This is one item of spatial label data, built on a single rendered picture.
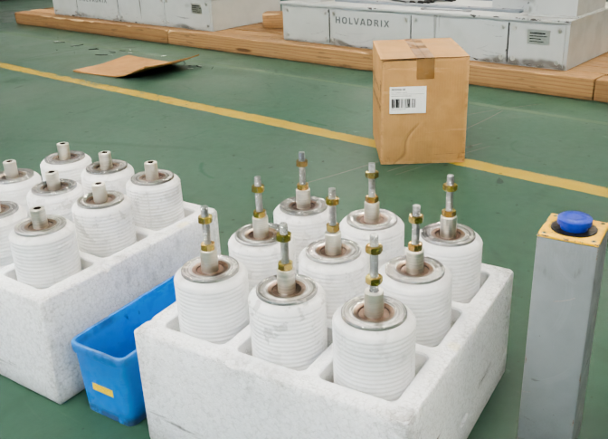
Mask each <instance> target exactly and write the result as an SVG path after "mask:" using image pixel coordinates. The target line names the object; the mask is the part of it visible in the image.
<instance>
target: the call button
mask: <svg viewBox="0 0 608 439"><path fill-rule="evenodd" d="M557 223H558V224H560V228H561V229H562V230H564V231H566V232H569V233H574V234H580V233H585V232H587V231H588V228H590V227H592V225H593V218H592V217H591V216H590V215H588V214H586V213H583V212H579V211H564V212H562V213H560V214H559V215H558V216H557Z"/></svg>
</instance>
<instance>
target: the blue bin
mask: <svg viewBox="0 0 608 439"><path fill-rule="evenodd" d="M174 278H175V275H173V276H172V277H170V278H168V279H167V280H165V281H164V282H161V283H160V284H158V285H157V286H156V287H154V288H153V289H151V290H149V291H147V292H146V293H144V294H142V295H141V296H139V297H137V298H136V299H134V300H133V301H131V302H130V303H128V304H126V305H125V306H123V307H122V308H120V309H118V310H116V311H115V312H113V313H111V314H110V315H109V316H107V317H106V318H104V319H103V320H100V321H99V322H97V323H96V324H94V325H92V326H91V327H89V328H87V329H86V330H84V331H83V332H81V333H80V334H78V335H76V336H75V337H74V338H73V339H72V340H71V346H72V350H73V351H74V352H75V353H76V354H77V358H78V360H79V364H80V368H81V374H82V378H83V382H84V386H85V389H86V393H87V397H88V400H89V404H90V409H91V410H93V411H95V412H97V413H100V414H102V415H105V416H106V417H108V418H111V419H113V420H115V421H117V422H119V423H121V424H123V425H126V426H133V425H137V424H138V423H140V422H141V421H142V420H143V419H145V418H146V417H147V412H146V406H145V400H144V394H143V388H142V382H141V376H140V370H139V363H138V353H137V347H136V341H135V335H134V330H135V329H137V328H138V327H140V326H141V325H142V324H144V323H145V322H147V321H150V320H152V319H153V317H155V316H156V315H157V314H158V313H159V312H161V311H162V310H164V309H166V308H167V307H169V306H170V305H171V304H173V303H174V302H176V290H175V283H174Z"/></svg>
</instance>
